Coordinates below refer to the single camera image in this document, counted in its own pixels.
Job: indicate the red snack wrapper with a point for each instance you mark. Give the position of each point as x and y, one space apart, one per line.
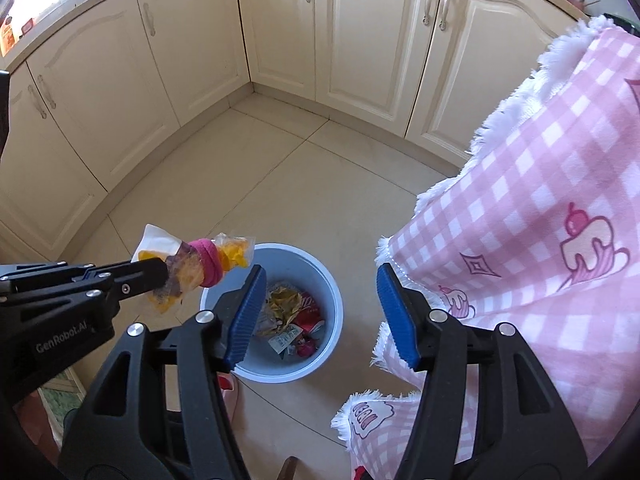
307 310

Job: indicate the pink yellow plastic wrapper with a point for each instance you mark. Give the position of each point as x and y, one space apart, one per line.
207 260

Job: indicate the small pink red wrapper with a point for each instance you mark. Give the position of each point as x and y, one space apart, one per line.
305 347

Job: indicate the white label packet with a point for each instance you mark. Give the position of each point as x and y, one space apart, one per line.
281 344

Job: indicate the blue plastic trash bin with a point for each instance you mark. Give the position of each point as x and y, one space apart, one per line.
327 290

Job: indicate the cream kitchen cabinet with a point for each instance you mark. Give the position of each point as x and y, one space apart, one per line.
350 35

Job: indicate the brown wooden stick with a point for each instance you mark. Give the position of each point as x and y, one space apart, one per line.
290 467

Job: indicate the pink slipper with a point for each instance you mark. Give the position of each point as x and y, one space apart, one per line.
230 397

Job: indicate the orange packet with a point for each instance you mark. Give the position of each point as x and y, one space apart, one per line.
7 35

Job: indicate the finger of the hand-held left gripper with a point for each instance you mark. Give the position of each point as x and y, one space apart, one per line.
135 277
40 272

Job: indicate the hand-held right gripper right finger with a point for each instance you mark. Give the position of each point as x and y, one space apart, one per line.
397 315

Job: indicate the yellow crumpled wrapper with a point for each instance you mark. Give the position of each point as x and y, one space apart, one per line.
282 305

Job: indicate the pink checked tablecloth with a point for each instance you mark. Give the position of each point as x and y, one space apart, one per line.
525 210

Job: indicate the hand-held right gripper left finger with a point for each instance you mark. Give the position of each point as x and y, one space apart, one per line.
247 315

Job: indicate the small red packet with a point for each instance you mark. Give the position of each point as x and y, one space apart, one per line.
27 25

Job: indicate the green patterned floor mat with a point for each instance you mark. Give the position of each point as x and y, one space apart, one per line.
57 395

